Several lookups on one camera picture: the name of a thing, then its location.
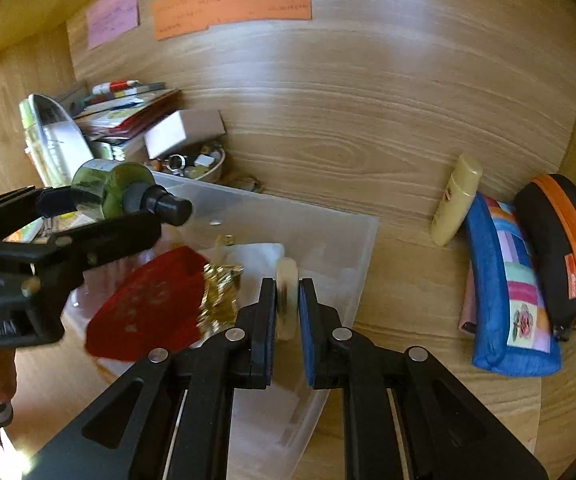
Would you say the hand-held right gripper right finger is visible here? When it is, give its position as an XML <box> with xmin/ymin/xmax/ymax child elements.
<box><xmin>298</xmin><ymin>277</ymin><xmax>549</xmax><ymax>480</ymax></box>

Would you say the red cover book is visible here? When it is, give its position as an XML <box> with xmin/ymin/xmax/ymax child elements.
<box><xmin>88</xmin><ymin>110</ymin><xmax>169</xmax><ymax>142</ymax></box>

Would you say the cream round container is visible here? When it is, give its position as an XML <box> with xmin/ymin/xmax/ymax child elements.
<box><xmin>275</xmin><ymin>257</ymin><xmax>299</xmax><ymax>341</ymax></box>

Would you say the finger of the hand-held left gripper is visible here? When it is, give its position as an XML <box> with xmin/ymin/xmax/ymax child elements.
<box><xmin>0</xmin><ymin>186</ymin><xmax>79</xmax><ymax>243</ymax></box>
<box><xmin>0</xmin><ymin>209</ymin><xmax>163</xmax><ymax>281</ymax></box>

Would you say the white bowl of trinkets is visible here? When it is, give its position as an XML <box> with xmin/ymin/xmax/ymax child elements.
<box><xmin>153</xmin><ymin>144</ymin><xmax>227</xmax><ymax>184</ymax></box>

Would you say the blue patchwork pouch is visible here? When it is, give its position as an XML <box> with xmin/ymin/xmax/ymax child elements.
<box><xmin>469</xmin><ymin>192</ymin><xmax>563</xmax><ymax>378</ymax></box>

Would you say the orange paper note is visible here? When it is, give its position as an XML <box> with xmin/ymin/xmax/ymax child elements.
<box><xmin>152</xmin><ymin>0</ymin><xmax>313</xmax><ymax>42</ymax></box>

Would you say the gold ornament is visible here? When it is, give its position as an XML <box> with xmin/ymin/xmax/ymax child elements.
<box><xmin>199</xmin><ymin>261</ymin><xmax>243</xmax><ymax>337</ymax></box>

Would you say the black orange zip case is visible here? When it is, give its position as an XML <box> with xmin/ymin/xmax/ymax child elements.
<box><xmin>513</xmin><ymin>173</ymin><xmax>576</xmax><ymax>342</ymax></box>

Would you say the clear plastic storage box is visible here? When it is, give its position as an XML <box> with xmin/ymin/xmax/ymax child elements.
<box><xmin>62</xmin><ymin>170</ymin><xmax>381</xmax><ymax>466</ymax></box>

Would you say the cream yellow lotion bottle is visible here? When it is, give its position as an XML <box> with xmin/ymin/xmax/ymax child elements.
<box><xmin>430</xmin><ymin>154</ymin><xmax>484</xmax><ymax>247</ymax></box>

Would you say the small white cardboard box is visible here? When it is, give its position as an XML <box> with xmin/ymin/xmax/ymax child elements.
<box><xmin>144</xmin><ymin>109</ymin><xmax>227</xmax><ymax>160</ymax></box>

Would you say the pink flat case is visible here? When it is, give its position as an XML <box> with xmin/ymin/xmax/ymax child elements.
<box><xmin>459</xmin><ymin>280</ymin><xmax>480</xmax><ymax>337</ymax></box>

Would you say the pink paper note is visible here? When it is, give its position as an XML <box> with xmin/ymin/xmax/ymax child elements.
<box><xmin>86</xmin><ymin>0</ymin><xmax>140</xmax><ymax>51</ymax></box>

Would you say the red white striped pen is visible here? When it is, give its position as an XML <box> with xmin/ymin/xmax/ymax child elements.
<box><xmin>92</xmin><ymin>79</ymin><xmax>141</xmax><ymax>95</ymax></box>

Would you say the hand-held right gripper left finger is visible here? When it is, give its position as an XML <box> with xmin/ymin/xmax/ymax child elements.
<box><xmin>22</xmin><ymin>277</ymin><xmax>277</xmax><ymax>480</ymax></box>

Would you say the green bottle black cap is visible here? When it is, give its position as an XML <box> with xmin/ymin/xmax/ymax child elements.
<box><xmin>72</xmin><ymin>158</ymin><xmax>193</xmax><ymax>227</ymax></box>

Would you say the wooden desktop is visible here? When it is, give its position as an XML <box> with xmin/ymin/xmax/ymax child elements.
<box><xmin>0</xmin><ymin>80</ymin><xmax>576</xmax><ymax>480</ymax></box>

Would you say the red felt pouch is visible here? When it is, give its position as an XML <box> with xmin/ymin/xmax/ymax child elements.
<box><xmin>85</xmin><ymin>246</ymin><xmax>209</xmax><ymax>364</ymax></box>

